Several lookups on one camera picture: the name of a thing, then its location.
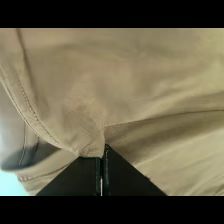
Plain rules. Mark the beige garment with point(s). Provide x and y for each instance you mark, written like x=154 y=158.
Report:
x=126 y=83

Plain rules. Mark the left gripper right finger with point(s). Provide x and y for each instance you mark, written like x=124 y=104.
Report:
x=128 y=178

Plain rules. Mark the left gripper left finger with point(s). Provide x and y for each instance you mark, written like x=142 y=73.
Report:
x=75 y=180

